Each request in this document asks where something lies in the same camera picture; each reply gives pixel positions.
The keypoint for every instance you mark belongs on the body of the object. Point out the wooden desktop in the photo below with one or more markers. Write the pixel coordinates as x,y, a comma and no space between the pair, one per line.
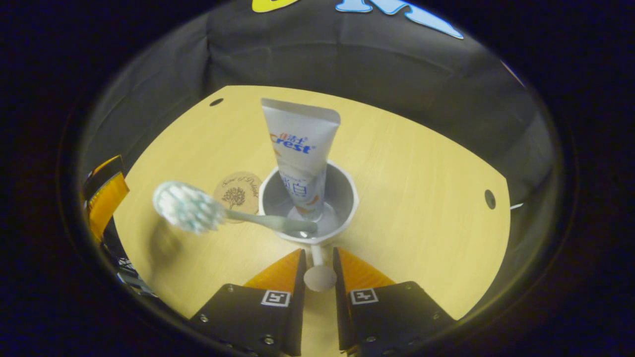
421,198

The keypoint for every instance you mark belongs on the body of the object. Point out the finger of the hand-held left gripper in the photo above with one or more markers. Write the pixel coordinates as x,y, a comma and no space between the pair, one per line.
109,198

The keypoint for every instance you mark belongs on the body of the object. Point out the white toothbrush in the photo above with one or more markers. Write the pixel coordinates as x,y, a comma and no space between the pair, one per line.
188,206

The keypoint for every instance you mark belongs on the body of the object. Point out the round cork coaster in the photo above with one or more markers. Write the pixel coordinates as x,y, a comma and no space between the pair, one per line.
238,191

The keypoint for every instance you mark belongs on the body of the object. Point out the white toothpaste tube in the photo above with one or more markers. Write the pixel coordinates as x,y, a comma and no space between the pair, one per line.
300,129

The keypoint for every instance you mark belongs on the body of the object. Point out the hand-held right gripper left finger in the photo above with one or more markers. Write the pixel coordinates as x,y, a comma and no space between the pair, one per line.
296,307

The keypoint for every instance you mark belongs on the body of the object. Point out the black backdrop cloth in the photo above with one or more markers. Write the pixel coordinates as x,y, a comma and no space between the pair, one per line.
347,54

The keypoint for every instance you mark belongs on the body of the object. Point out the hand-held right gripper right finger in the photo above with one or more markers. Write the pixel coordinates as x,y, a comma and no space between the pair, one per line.
341,307

